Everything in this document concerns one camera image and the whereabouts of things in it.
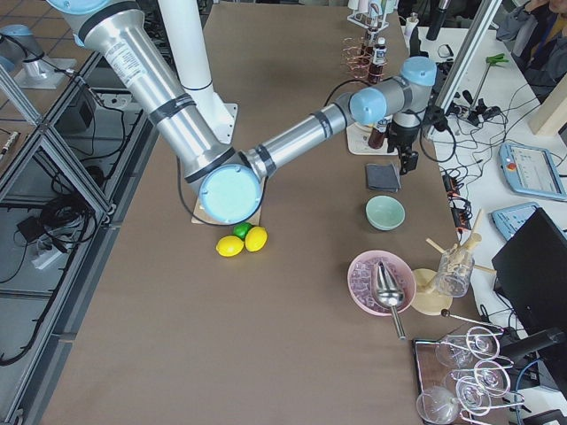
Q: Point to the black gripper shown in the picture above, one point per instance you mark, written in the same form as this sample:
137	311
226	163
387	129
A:
403	136

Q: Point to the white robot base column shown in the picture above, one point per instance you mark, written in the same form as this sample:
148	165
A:
187	43

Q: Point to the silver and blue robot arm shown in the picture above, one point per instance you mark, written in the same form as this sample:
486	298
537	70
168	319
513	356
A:
187	114

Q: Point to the cream serving tray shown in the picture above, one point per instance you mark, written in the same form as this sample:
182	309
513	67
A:
357	141

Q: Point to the dark glass drying tray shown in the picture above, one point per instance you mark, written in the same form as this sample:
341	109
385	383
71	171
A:
430	372

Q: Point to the dark grey folded cloth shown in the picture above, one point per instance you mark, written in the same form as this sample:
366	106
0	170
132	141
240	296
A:
383	177

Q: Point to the mint green bowl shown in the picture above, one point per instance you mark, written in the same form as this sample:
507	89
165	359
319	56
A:
385	213

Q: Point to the blue teach pendant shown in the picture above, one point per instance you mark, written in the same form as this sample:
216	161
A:
510	219
531	171

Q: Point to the clear glass jar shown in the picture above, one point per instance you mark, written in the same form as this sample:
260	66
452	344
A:
455	269

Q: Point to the pink bowl with ice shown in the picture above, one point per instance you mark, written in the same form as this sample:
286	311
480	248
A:
359	278

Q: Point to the metal ice scoop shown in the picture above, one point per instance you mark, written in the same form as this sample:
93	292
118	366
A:
389	295

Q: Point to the wooden mug tree stand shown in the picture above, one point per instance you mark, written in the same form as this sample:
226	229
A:
427	299

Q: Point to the black laptop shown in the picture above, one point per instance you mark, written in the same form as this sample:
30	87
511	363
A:
531	273

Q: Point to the green lime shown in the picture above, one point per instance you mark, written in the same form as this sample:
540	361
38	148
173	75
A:
242	229

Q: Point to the person in grey jacket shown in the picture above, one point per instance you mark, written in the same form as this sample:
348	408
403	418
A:
538	31

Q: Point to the wine glass upper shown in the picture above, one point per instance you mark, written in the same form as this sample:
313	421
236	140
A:
461	350

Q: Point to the whole yellow lemon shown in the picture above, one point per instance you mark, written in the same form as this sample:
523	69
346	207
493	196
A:
229	246

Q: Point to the wooden cutting board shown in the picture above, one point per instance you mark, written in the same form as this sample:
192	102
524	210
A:
197	217

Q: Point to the wine glass middle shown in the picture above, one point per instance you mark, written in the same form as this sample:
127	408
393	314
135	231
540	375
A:
488	374

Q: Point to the wine glass lower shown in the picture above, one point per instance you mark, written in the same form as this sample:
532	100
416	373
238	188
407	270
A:
473	398

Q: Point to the wine glass lying bottom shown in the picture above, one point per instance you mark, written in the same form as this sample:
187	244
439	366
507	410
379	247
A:
438	405

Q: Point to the copper wire bottle rack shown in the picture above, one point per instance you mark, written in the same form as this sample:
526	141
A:
357	59

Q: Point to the white wire cup rack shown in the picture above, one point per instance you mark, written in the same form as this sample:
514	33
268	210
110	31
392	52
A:
369	13

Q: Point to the aluminium frame post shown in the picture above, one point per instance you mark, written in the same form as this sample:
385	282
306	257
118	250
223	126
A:
468	47

